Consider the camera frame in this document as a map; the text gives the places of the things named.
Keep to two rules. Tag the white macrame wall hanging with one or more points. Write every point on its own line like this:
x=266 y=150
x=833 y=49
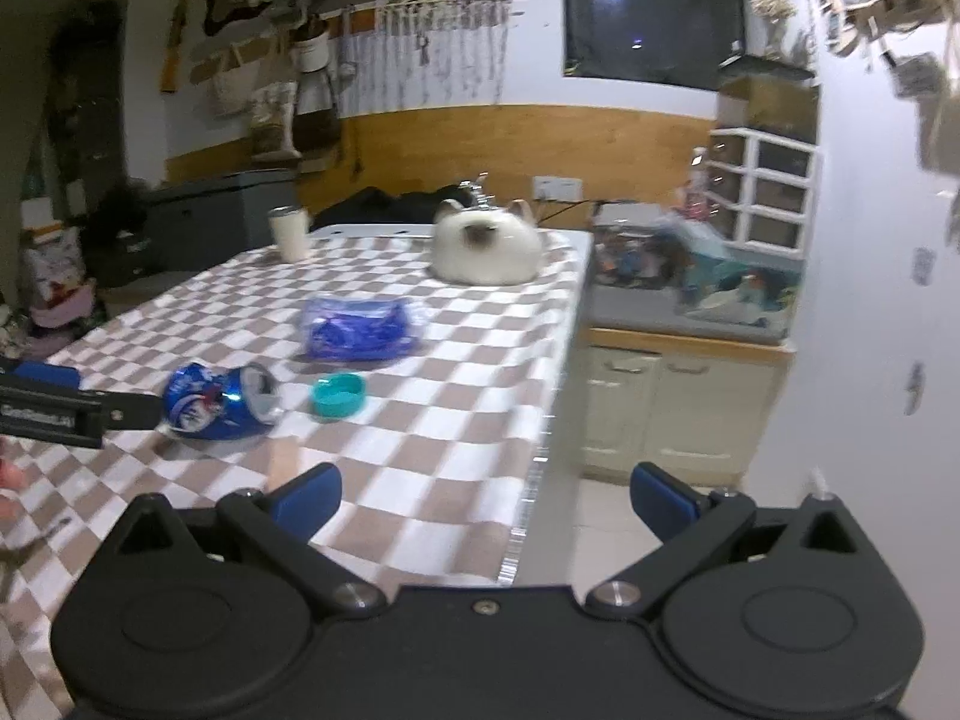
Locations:
x=435 y=52

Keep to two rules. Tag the dark window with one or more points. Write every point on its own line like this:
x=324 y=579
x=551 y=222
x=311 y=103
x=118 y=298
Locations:
x=652 y=7

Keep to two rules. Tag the white cup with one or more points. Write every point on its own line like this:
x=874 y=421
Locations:
x=291 y=240

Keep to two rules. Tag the blue clear plastic bag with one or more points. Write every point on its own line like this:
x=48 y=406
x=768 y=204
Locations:
x=360 y=330

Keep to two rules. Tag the teal plastic lid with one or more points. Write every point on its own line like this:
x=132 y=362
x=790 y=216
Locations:
x=337 y=397

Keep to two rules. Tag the person's left hand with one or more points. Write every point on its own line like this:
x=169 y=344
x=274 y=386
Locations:
x=9 y=474

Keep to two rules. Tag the beige tote bag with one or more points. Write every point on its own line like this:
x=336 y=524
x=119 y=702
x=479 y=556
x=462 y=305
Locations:
x=232 y=86

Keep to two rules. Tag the white plastic drawer unit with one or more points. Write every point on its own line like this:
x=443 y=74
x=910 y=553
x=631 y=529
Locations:
x=780 y=187

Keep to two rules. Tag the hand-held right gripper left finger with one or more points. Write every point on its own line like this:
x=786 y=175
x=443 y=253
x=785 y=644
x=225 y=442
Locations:
x=307 y=495

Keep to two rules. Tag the teal printed box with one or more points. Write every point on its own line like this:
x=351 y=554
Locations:
x=742 y=292

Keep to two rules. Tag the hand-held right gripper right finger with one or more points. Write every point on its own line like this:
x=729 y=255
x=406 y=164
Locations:
x=660 y=499

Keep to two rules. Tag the dried flower bunch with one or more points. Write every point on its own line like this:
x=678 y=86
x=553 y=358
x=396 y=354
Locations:
x=772 y=7

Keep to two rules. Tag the grey storage chest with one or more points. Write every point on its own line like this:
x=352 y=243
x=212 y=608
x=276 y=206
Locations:
x=217 y=217

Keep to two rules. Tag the white cat with brown face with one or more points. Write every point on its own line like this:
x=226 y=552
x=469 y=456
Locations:
x=487 y=247

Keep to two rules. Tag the pink bottle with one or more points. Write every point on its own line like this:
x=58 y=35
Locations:
x=699 y=187

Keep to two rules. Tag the brown white checkered tablecloth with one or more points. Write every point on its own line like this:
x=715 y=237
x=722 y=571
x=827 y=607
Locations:
x=450 y=390

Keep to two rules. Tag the white wall socket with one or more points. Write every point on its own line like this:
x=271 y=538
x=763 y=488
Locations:
x=557 y=187

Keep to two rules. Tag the pile of printed bags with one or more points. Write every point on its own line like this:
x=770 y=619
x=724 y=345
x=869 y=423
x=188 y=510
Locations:
x=60 y=277

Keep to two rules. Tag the glass tank with black lid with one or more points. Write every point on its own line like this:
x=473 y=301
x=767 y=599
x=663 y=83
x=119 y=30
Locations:
x=772 y=109

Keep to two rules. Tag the black cloth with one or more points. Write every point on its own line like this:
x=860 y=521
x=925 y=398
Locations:
x=390 y=206

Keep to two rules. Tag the cream floor cabinet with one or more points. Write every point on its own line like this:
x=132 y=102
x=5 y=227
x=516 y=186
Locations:
x=675 y=412

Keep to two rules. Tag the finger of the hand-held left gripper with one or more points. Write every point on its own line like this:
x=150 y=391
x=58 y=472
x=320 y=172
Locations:
x=45 y=376
x=131 y=416

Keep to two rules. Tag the crushed blue drink can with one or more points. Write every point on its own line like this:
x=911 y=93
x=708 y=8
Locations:
x=225 y=420

